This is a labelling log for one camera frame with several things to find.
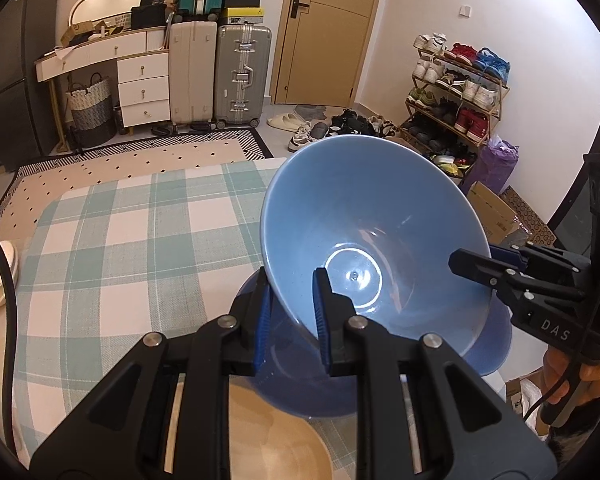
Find arched table mirror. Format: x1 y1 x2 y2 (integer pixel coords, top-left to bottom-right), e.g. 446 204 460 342
69 0 143 32

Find beige suitcase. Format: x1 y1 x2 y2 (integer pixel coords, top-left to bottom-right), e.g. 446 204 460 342
169 20 218 126

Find tan wooden door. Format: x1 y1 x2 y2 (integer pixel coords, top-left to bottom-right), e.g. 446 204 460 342
270 0 386 107

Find plain black bag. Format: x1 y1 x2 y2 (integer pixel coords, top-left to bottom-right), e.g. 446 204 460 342
131 4 168 30

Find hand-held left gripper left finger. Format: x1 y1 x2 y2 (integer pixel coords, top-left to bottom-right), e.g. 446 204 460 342
30 266 273 480

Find wooden shoe rack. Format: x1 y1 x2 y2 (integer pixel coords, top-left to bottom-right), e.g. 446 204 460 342
399 47 511 162

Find grey white woven basket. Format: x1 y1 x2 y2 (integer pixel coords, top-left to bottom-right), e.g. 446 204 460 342
65 72 117 147

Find white paper sheet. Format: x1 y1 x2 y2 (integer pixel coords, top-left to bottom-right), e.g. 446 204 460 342
39 46 79 64

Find purple bag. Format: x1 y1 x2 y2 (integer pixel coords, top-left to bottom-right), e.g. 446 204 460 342
462 135 521 196

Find open cardboard box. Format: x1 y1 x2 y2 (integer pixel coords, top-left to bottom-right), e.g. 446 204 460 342
61 21 95 46

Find person's right forearm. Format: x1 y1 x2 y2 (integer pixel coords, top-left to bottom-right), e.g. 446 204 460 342
547 422 598 463

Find brown patterned bag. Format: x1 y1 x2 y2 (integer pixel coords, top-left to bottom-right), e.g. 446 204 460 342
502 185 559 249

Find grey door mat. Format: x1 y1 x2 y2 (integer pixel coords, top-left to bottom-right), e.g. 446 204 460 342
292 104 331 119

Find yellow black shoe box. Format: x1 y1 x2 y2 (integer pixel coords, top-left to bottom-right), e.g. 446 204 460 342
224 7 265 26

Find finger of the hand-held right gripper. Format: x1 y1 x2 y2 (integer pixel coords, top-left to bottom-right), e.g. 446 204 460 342
449 248 531 292
489 242 562 267

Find white dressing table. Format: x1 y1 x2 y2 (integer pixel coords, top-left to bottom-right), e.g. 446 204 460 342
34 25 173 153

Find green checked tablecloth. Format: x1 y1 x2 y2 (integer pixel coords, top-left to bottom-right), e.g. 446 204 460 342
12 157 531 480

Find rows of racked shoes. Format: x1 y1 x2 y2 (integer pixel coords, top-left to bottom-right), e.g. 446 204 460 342
405 32 512 159

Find small cardboard box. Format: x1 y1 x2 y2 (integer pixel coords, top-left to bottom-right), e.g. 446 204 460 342
505 366 547 417

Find patterned floor rug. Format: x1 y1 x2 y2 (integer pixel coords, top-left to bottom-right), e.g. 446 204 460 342
0 127 276 233

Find white sneakers pair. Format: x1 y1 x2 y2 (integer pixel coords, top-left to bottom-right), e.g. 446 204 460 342
286 122 314 154

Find pile of floor shoes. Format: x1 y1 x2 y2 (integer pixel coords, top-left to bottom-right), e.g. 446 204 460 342
330 109 402 139

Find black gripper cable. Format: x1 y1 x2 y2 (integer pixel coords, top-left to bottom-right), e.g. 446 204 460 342
522 327 600 427
0 214 21 463

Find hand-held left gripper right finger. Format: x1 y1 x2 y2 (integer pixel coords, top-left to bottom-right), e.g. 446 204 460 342
312 267 561 480

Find flat cardboard box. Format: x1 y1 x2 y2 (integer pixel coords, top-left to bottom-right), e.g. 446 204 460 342
467 181 522 249

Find silver suitcase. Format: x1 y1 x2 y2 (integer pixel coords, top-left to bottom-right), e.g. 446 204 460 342
214 24 273 128

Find grey refrigerator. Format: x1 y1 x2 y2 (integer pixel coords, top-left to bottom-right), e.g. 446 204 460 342
0 0 61 171

